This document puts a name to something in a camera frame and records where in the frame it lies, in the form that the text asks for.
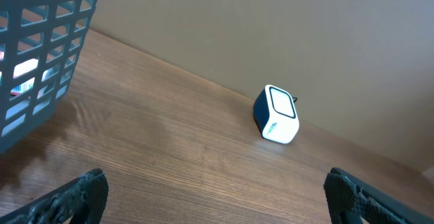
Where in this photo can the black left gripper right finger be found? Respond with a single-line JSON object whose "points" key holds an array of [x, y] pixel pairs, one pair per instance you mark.
{"points": [[350, 200]]}

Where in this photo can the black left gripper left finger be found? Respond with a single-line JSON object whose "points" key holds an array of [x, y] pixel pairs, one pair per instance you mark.
{"points": [[81, 200]]}

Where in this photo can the white barcode scanner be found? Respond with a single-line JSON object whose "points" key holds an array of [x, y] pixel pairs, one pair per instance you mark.
{"points": [[275, 114]]}

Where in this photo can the grey plastic shopping basket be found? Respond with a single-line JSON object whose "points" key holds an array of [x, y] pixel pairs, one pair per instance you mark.
{"points": [[41, 41]]}

